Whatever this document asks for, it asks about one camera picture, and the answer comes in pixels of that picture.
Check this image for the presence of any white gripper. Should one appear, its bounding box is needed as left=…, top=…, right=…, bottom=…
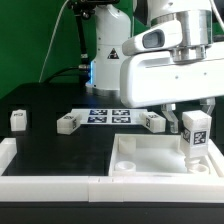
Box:
left=120, top=42, right=224, bottom=134

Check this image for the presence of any white square tabletop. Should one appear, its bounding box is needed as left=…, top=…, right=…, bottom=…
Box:
left=108, top=133, right=214, bottom=177

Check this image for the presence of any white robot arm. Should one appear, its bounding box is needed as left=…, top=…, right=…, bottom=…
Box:
left=86, top=0, right=224, bottom=132

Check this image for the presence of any AprilTag marker sheet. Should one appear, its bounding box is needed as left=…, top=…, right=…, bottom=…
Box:
left=71, top=109, right=146, bottom=125

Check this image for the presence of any white U-shaped fence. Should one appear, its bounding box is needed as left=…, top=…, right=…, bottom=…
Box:
left=0, top=138, right=224, bottom=203

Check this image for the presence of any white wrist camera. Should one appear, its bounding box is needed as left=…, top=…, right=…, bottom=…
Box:
left=122, top=29, right=182, bottom=56

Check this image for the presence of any black cable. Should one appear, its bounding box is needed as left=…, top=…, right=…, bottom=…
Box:
left=43, top=65, right=92, bottom=84

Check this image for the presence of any black camera stand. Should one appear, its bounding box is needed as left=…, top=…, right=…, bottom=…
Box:
left=67, top=0, right=120, bottom=63

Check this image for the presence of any white cable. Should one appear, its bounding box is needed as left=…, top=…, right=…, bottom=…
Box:
left=38, top=0, right=71, bottom=84

